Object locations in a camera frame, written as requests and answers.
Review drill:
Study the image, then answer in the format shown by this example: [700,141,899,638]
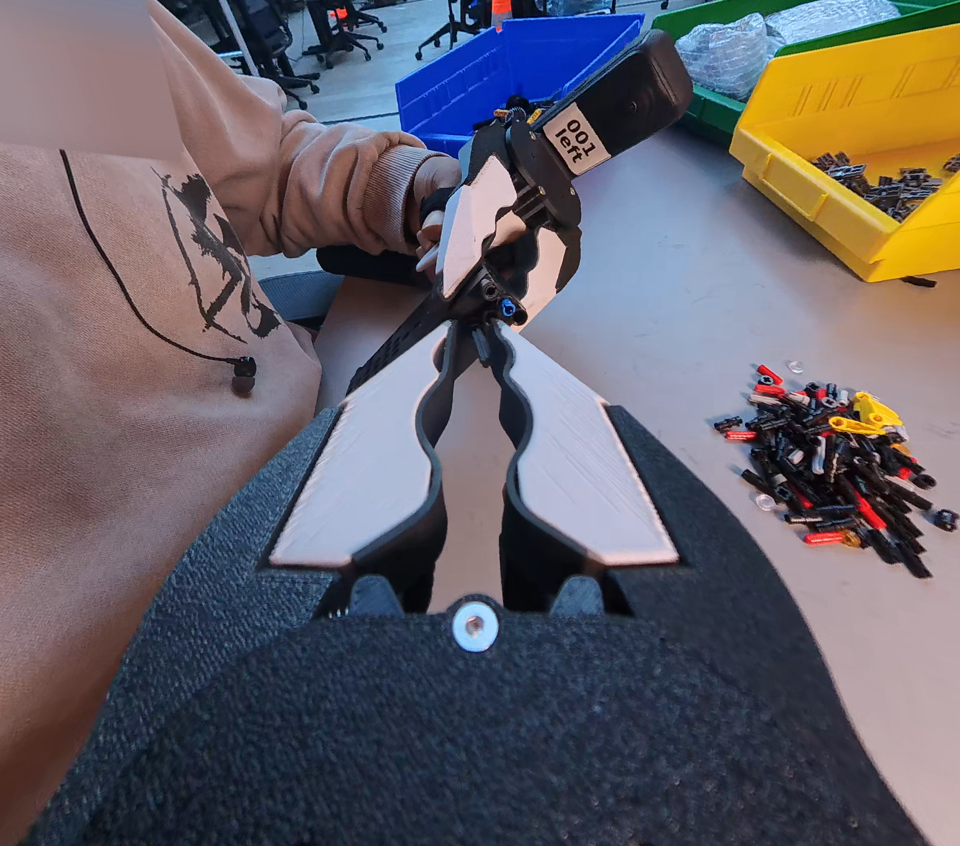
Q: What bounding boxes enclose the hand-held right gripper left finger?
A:
[268,319,460,613]

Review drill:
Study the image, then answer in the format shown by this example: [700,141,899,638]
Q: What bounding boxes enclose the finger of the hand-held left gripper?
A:
[491,214,582,333]
[435,154,522,301]

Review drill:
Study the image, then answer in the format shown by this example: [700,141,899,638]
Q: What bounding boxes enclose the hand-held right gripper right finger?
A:
[489,321,682,613]

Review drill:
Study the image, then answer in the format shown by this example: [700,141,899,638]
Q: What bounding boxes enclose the black perforated building block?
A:
[346,253,541,397]

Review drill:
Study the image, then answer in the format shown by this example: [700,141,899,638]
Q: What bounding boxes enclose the pile of small building pieces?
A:
[712,363,960,581]

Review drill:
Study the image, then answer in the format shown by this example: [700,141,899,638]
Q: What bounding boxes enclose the person's left forearm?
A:
[251,109,450,258]

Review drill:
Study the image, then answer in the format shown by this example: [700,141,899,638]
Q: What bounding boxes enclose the grey desk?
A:
[247,126,960,846]

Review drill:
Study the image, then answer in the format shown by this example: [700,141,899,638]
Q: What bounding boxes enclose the person's left hand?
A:
[407,154,464,277]

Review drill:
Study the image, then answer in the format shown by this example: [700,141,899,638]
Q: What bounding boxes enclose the green storage bin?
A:
[651,0,960,147]

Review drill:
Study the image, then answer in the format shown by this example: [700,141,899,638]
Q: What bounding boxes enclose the clear plastic-wrapped bundle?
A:
[675,12,785,103]
[765,0,901,46]

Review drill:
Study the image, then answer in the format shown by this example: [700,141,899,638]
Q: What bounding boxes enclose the black chair armrest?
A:
[315,244,432,288]

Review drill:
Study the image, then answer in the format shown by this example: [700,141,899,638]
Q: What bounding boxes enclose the blue storage bin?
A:
[395,12,646,159]

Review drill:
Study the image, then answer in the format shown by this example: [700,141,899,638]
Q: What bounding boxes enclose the dark chair seat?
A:
[258,272,346,330]

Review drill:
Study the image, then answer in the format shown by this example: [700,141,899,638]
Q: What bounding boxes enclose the yellow storage bin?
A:
[729,23,960,285]

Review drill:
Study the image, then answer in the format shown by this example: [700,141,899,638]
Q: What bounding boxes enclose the person's beige hoodie torso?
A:
[0,0,324,846]

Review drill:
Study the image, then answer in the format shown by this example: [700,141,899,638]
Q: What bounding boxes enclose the heap of black building pieces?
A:
[810,150,960,222]

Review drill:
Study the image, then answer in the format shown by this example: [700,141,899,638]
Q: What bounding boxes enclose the black earphone with cable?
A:
[58,148,260,399]

